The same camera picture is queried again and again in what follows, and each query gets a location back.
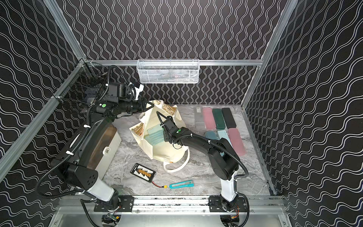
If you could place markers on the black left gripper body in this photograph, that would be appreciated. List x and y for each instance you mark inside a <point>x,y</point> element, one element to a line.
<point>142,105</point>

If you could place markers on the dark green pencil case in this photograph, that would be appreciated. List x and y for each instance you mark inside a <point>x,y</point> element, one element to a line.
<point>219,119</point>

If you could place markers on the white wire mesh basket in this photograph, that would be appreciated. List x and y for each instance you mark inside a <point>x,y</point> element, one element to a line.
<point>168,71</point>

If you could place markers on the light blue pencil case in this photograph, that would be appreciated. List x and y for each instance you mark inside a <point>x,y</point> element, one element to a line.
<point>222,134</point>

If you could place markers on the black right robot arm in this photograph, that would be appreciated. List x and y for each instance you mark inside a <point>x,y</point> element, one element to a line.
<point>223,159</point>

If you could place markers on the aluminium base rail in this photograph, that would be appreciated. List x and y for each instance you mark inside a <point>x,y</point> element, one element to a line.
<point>172,205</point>

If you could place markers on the teal utility knife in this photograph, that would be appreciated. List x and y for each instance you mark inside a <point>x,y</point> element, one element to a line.
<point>183,184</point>

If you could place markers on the teal pencil case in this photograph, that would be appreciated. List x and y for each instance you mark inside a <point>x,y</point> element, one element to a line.
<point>211,135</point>

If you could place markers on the translucent green pencil case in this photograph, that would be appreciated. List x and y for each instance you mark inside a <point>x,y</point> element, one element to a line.
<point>154,135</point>

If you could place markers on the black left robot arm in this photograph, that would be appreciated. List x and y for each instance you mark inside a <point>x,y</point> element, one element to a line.
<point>74,164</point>

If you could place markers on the translucent grey pencil case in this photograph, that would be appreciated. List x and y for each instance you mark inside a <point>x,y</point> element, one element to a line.
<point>199,119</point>

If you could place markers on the cream canvas tote bag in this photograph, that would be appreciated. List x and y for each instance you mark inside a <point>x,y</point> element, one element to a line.
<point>164,151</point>

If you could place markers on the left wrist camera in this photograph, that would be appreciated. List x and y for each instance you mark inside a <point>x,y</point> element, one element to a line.
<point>124,92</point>

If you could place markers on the brown storage box white handle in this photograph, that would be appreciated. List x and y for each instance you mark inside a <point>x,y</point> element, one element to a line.
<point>109,142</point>

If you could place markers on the black battery pack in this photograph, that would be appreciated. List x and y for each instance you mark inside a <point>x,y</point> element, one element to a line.
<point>143,172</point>

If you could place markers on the black pencil case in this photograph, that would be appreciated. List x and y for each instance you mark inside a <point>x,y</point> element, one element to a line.
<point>228,118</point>

